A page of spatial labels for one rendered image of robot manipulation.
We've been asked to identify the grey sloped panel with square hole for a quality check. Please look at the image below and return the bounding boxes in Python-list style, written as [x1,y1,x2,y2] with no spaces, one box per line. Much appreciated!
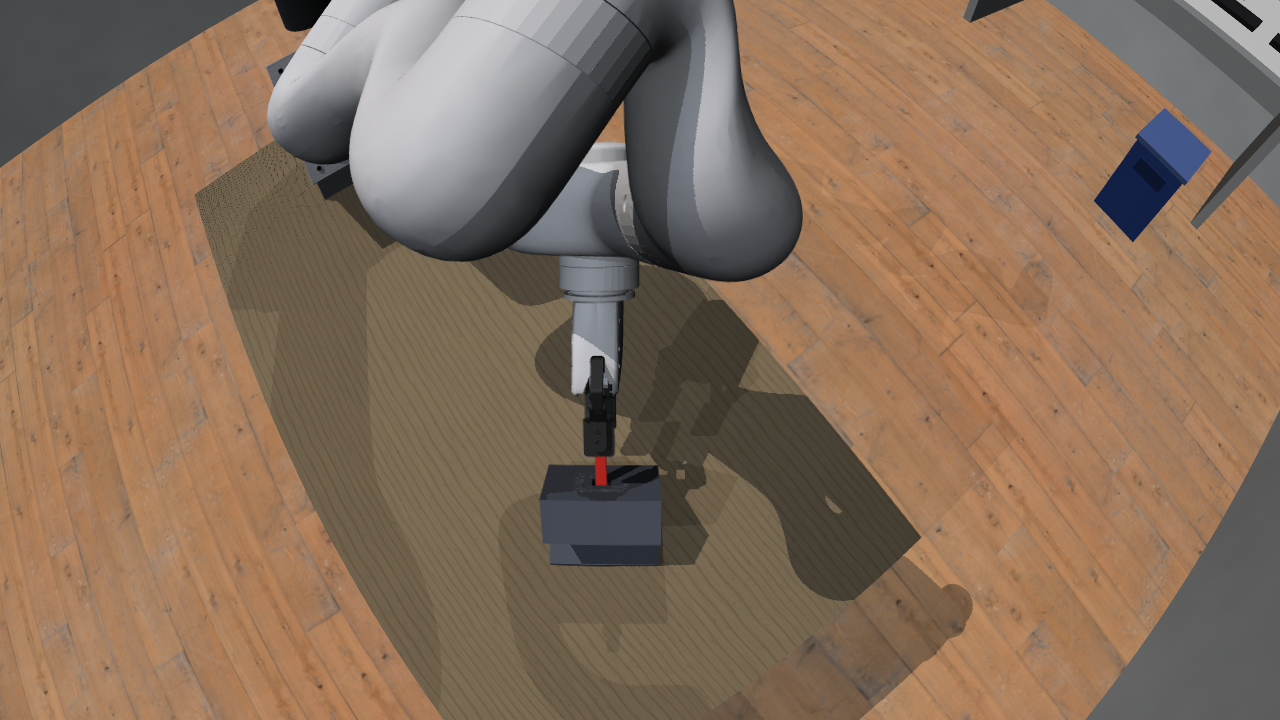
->
[539,465,660,566]

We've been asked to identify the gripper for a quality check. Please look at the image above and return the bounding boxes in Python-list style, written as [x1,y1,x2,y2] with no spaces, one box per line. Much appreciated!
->
[563,290,635,457]

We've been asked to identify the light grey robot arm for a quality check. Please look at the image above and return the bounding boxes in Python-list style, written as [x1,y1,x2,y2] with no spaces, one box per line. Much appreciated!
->
[268,0,803,296]

